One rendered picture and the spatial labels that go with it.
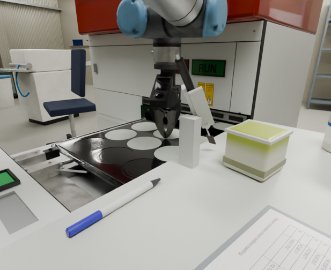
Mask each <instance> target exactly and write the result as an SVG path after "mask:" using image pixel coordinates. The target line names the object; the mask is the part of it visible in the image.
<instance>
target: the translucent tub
mask: <svg viewBox="0 0 331 270"><path fill-rule="evenodd" d="M224 131H225V132H227V136H226V147H225V155H224V156H223V162H224V165H225V166H226V167H228V168H231V169H233V170H235V171H238V172H240V173H242V174H244V175H247V176H249V177H251V178H254V179H256V180H258V181H261V182H263V181H265V180H266V179H267V178H269V177H270V176H272V175H273V174H274V173H276V172H278V171H279V170H280V169H282V168H283V166H284V165H285V163H286V158H285V156H286V151H287V147H288V142H289V138H290V135H291V134H293V131H292V130H289V129H284V128H281V127H277V126H272V125H268V124H264V123H259V122H255V121H246V122H243V123H240V124H237V125H234V126H231V127H228V128H226V129H225V130H224Z"/></svg>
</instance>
